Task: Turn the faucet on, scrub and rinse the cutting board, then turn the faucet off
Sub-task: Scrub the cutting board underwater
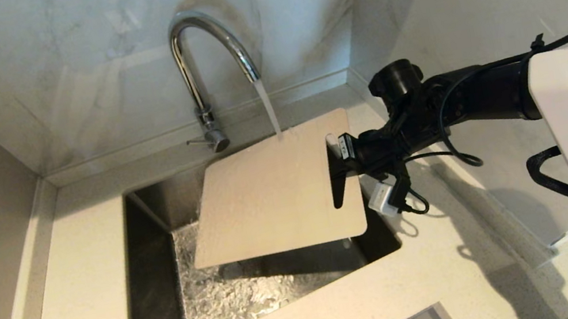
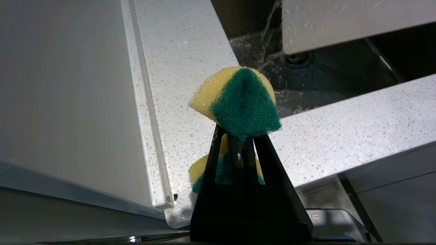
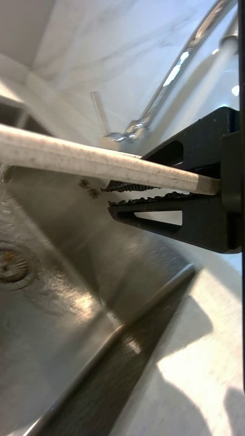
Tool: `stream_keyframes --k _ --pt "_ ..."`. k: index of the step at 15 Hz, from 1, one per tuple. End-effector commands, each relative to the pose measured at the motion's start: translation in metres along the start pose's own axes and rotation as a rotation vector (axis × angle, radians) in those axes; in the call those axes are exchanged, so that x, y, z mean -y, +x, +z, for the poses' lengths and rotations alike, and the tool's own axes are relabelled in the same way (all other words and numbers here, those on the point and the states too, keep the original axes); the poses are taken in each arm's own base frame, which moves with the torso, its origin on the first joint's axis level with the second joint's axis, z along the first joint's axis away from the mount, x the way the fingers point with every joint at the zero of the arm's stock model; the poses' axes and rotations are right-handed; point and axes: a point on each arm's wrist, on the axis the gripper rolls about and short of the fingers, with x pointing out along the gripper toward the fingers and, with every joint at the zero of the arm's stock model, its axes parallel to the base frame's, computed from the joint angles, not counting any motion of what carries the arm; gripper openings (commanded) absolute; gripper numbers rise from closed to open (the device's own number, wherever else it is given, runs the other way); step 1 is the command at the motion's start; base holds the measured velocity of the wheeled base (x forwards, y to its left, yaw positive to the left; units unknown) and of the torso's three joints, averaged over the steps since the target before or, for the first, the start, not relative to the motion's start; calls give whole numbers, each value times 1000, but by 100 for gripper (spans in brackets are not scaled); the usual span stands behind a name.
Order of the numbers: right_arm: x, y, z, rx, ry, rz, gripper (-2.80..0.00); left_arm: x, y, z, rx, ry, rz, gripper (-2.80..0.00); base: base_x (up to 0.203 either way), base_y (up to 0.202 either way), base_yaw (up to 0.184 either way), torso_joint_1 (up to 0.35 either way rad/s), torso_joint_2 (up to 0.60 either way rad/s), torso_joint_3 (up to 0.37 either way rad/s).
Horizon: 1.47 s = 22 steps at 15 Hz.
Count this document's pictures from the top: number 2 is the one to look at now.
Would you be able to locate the sink drain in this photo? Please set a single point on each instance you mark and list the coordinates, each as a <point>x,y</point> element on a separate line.
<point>301,59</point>

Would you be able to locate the grey cabinet panel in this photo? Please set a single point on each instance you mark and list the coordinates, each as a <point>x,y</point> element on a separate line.
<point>68,95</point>

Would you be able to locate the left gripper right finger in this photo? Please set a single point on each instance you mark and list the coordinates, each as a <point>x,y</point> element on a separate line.
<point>276,200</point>

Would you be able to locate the yellow and green sponge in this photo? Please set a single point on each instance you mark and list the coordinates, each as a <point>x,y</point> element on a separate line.
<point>245,102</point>

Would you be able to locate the white cutting board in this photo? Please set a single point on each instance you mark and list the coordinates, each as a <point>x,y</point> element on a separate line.
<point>340,20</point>

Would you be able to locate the grey cabinet door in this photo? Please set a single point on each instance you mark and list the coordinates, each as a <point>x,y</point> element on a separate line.
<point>402,200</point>

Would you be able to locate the dark kitchen sink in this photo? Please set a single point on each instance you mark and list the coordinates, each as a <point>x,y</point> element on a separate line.
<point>340,78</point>

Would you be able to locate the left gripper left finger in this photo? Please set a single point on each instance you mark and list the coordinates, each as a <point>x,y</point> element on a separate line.
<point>209,204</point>

